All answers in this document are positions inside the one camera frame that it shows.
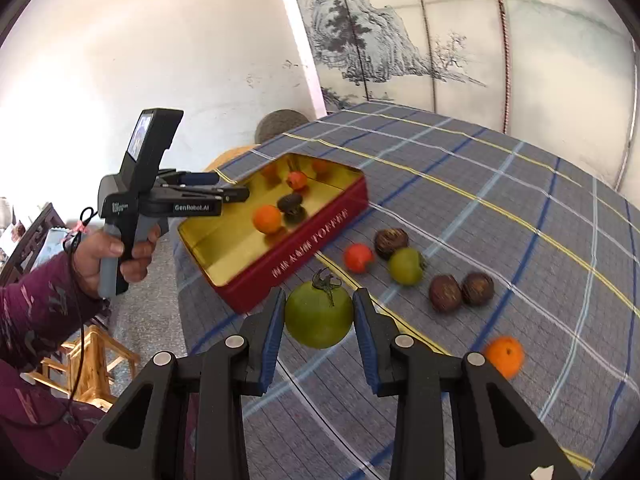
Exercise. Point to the dark wooden chair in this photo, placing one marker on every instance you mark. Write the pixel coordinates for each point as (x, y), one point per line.
(35, 230)

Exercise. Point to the person's left forearm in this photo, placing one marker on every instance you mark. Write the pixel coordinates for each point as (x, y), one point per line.
(35, 310)

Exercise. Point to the round grey millstone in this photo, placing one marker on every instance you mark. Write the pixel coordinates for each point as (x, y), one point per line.
(277, 122)

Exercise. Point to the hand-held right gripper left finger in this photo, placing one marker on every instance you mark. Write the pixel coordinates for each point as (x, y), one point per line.
(274, 340)

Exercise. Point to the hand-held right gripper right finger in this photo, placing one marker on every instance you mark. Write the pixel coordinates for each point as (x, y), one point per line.
(365, 345)

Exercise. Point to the blue plaid tablecloth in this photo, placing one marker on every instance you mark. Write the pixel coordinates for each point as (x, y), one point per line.
(500, 240)

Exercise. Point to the dark purple passion fruit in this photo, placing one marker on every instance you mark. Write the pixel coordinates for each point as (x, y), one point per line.
(391, 243)
(444, 293)
(290, 203)
(477, 288)

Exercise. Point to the light wooden stool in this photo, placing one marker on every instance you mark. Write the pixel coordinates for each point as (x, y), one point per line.
(95, 360)

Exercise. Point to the red and gold tin box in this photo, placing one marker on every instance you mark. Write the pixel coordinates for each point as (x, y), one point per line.
(225, 240)

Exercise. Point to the person's left hand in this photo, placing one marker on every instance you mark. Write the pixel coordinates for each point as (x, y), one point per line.
(90, 260)

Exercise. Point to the landscape painted folding screen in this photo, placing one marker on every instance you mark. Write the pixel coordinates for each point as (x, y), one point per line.
(400, 20)

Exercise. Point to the white cloth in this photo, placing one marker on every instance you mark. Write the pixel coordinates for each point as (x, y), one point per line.
(55, 247)

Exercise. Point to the orange plastic stool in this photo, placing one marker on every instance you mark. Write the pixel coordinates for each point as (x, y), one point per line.
(235, 155)

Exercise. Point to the red tomato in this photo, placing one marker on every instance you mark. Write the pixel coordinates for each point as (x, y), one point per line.
(358, 258)

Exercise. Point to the green tomato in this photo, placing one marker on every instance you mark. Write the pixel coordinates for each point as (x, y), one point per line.
(406, 266)
(318, 317)

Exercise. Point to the orange tangerine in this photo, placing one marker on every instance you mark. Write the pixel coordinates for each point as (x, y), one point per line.
(505, 356)
(267, 219)

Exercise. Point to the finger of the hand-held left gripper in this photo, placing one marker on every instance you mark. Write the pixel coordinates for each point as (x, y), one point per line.
(200, 178)
(235, 194)

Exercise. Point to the person's purple patterned clothing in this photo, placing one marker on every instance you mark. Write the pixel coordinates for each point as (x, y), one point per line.
(35, 425)

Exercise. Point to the small red fruit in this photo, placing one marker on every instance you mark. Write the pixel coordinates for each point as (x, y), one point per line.
(296, 180)

